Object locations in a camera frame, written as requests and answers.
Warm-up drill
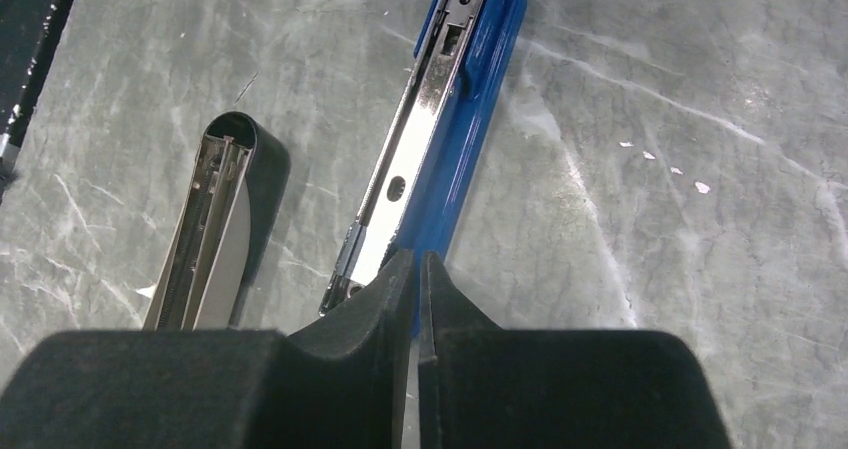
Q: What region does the black silver stapler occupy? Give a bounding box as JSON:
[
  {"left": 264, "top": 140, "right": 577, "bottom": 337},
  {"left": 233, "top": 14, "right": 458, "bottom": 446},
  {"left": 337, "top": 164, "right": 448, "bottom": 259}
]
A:
[{"left": 142, "top": 111, "right": 291, "bottom": 330}]

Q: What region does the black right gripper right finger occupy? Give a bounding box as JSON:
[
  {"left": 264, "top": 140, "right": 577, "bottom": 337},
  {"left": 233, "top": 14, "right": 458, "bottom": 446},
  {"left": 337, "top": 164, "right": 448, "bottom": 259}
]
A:
[{"left": 418, "top": 252, "right": 730, "bottom": 448}]

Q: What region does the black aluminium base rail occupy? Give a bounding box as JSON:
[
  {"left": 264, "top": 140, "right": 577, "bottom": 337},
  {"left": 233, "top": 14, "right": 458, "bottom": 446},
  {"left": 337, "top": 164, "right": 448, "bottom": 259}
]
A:
[{"left": 1, "top": 0, "right": 74, "bottom": 191}]

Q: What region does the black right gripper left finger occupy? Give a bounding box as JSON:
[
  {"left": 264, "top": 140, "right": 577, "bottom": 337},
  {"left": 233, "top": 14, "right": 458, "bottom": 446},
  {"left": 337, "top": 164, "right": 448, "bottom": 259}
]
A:
[{"left": 1, "top": 250, "right": 416, "bottom": 448}]

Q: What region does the blue black stapler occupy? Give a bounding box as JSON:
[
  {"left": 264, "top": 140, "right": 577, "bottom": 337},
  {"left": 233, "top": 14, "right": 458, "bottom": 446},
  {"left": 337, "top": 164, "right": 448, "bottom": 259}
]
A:
[{"left": 318, "top": 0, "right": 527, "bottom": 316}]

